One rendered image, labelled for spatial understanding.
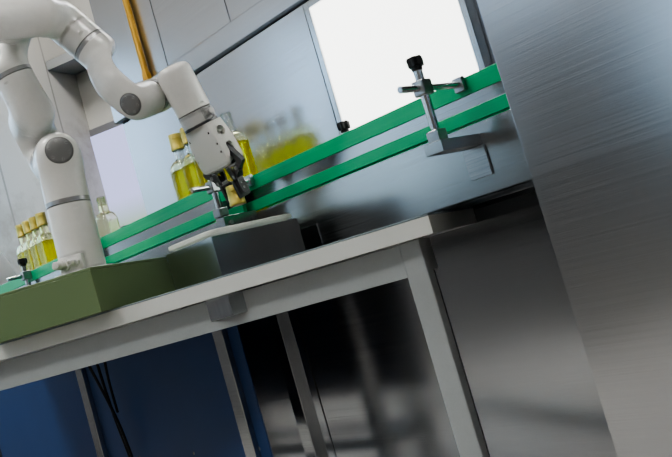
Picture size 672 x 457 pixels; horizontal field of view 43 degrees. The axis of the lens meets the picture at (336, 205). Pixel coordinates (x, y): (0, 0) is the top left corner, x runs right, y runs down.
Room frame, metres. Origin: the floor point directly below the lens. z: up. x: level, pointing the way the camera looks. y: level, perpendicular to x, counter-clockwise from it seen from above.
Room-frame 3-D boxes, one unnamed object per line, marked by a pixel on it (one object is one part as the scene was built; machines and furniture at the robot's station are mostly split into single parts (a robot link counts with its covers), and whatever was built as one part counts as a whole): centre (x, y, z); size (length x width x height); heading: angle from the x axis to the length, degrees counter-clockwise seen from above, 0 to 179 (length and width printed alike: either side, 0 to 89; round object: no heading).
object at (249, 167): (2.05, 0.20, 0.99); 0.06 x 0.06 x 0.21; 45
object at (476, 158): (1.44, -0.21, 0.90); 0.17 x 0.05 x 0.23; 134
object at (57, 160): (1.83, 0.56, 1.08); 0.13 x 0.10 x 0.16; 25
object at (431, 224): (2.44, 0.32, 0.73); 1.58 x 1.52 x 0.04; 69
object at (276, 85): (1.98, -0.05, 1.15); 0.90 x 0.03 x 0.34; 44
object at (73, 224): (1.81, 0.56, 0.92); 0.16 x 0.13 x 0.15; 169
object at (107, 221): (2.74, 0.73, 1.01); 0.06 x 0.06 x 0.26; 52
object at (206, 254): (1.77, 0.20, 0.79); 0.27 x 0.17 x 0.08; 134
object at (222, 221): (1.91, 0.22, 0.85); 0.09 x 0.04 x 0.07; 134
